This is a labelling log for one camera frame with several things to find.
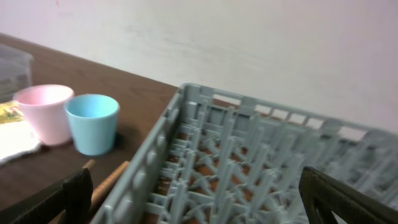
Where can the white napkin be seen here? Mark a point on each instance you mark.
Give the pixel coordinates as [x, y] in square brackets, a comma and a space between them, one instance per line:
[17, 139]

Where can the grey plastic dishwasher rack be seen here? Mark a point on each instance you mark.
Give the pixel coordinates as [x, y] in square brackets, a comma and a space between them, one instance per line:
[219, 157]

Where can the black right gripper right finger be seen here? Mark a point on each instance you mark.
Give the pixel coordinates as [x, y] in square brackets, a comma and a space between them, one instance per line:
[324, 197]

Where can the wooden chopstick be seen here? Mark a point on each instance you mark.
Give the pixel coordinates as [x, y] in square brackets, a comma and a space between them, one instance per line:
[90, 164]
[106, 186]

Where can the light blue plastic cup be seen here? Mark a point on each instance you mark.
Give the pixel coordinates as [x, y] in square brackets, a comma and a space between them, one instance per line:
[93, 120]

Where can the right wooden chopstick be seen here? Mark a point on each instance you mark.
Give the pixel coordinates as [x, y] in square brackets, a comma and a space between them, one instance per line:
[106, 186]

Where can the pink plastic cup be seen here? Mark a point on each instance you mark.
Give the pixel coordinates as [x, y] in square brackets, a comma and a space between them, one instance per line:
[43, 108]

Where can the yellow green snack wrapper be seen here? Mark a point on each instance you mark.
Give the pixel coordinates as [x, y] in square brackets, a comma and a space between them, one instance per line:
[10, 113]

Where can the left wooden chopstick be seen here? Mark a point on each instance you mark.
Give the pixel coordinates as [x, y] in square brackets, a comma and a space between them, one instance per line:
[90, 164]

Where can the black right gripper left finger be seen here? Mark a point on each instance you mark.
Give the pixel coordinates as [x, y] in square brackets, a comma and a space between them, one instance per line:
[71, 195]

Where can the clear plastic bin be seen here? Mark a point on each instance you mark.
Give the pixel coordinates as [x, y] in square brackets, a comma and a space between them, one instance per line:
[15, 71]

